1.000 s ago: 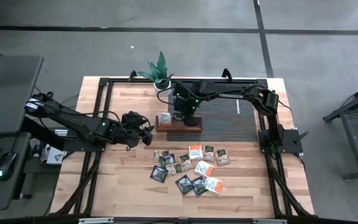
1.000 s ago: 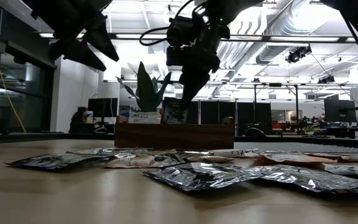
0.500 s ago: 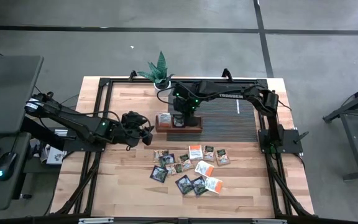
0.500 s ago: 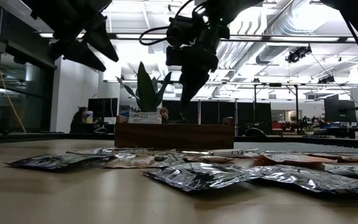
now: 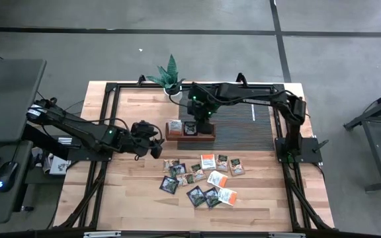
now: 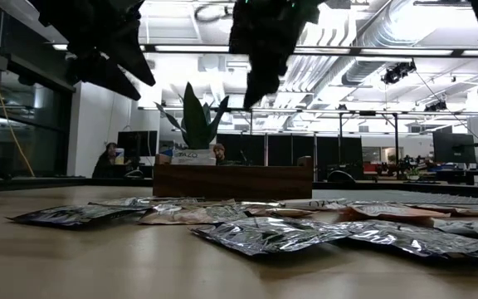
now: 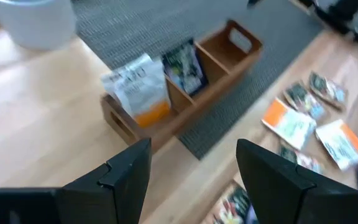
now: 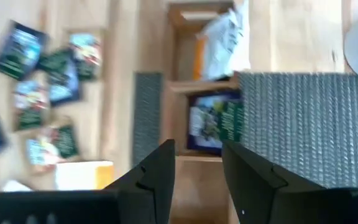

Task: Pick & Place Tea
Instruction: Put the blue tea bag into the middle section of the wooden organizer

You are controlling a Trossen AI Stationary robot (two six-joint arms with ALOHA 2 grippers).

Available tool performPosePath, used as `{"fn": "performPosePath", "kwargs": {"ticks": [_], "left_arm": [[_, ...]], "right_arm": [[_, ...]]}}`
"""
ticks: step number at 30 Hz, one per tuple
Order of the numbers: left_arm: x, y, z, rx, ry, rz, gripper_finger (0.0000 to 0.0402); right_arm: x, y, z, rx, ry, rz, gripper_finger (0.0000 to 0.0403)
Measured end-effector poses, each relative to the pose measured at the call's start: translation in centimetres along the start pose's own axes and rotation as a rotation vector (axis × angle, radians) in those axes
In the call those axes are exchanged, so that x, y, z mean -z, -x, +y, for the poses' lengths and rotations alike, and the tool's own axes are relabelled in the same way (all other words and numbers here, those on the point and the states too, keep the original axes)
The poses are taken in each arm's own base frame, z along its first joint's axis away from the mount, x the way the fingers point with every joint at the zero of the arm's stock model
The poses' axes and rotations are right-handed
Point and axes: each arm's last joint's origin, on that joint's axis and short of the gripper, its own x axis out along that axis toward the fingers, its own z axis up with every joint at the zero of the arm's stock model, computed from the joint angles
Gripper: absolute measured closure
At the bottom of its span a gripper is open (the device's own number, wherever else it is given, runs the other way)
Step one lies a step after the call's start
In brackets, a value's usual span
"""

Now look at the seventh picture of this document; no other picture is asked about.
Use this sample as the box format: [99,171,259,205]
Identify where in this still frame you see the white orange Tazo tea bag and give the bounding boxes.
[261,98,318,151]
[100,53,172,128]
[315,119,358,171]

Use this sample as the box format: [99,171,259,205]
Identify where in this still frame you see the brown vanilla cinnamon tea bag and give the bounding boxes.
[308,71,348,110]
[211,182,260,224]
[277,143,324,175]
[283,81,326,121]

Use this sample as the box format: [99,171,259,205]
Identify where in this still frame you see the white plant pot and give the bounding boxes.
[0,0,77,51]

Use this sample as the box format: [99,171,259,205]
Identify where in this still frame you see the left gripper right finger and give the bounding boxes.
[236,139,358,224]

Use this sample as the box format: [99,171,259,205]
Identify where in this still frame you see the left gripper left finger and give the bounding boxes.
[0,138,152,224]

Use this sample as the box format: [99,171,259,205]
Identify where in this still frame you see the grey woven placemat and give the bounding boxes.
[71,0,324,161]

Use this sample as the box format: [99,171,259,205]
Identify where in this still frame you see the wooden three-compartment tea box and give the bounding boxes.
[100,19,264,154]

